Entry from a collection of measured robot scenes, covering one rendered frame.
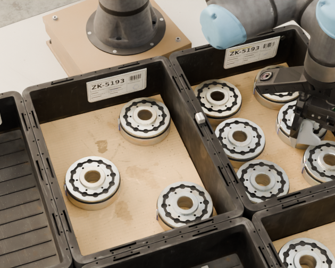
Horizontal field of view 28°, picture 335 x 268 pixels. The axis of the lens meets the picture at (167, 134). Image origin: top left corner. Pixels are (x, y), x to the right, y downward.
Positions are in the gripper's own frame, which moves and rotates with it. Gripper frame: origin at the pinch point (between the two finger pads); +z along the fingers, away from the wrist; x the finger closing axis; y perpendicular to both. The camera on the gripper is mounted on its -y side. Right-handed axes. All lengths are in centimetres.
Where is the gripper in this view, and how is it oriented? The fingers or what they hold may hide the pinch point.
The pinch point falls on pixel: (295, 133)
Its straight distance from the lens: 136.3
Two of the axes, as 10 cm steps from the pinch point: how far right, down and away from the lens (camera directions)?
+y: 9.1, 3.4, -2.5
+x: 4.2, -7.2, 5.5
